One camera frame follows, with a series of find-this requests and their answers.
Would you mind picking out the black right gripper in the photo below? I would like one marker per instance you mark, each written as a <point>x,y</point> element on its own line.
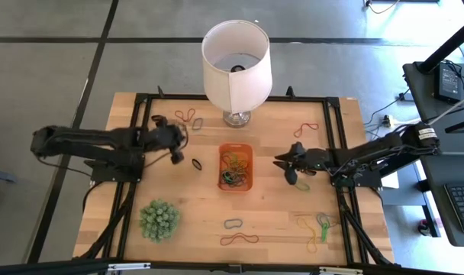
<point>312,158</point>

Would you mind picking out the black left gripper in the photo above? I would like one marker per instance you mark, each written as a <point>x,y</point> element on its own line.
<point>163,137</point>

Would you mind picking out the wide black rubber band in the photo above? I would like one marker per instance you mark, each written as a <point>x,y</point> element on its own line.
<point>154,117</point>

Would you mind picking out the green rubber band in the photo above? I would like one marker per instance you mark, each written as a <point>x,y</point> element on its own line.
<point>227,178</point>
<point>325,235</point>
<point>304,188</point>

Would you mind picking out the yellow rubber band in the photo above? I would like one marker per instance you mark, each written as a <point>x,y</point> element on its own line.
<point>236,156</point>
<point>312,241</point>

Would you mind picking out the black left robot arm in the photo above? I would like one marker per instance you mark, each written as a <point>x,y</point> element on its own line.
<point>83,141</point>

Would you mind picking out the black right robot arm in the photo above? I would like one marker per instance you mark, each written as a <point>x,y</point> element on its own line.
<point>381,149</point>

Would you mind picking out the orange plastic bin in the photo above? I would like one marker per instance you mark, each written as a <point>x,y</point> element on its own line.
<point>224,148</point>

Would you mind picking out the potted green artificial plant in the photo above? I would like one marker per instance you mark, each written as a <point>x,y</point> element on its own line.
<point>159,220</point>

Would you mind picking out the silver table lamp white shade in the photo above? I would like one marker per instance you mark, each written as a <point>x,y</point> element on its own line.
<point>236,84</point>

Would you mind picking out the white power strip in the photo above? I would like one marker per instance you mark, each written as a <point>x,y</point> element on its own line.
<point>387,121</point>

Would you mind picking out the white paper sheet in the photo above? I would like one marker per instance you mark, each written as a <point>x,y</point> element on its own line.
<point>393,183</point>

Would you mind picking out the black desk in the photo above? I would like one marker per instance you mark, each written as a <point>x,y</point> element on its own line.
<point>423,99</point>
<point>438,214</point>

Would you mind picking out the red black floor object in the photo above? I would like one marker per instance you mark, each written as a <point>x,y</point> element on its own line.
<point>423,228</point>

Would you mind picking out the black power adapter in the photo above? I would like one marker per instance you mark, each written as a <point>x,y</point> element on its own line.
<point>447,82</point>

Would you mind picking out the black laptop keyboard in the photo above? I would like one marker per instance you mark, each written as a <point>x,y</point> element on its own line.
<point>463,202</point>

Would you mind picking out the black diagonal pole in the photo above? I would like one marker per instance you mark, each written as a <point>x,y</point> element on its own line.
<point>449,44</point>

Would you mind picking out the silver aluminium bracket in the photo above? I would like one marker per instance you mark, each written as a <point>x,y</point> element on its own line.
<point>340,271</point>
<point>129,266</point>

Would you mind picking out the black wall plug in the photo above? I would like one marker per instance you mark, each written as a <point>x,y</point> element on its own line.
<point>405,97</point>

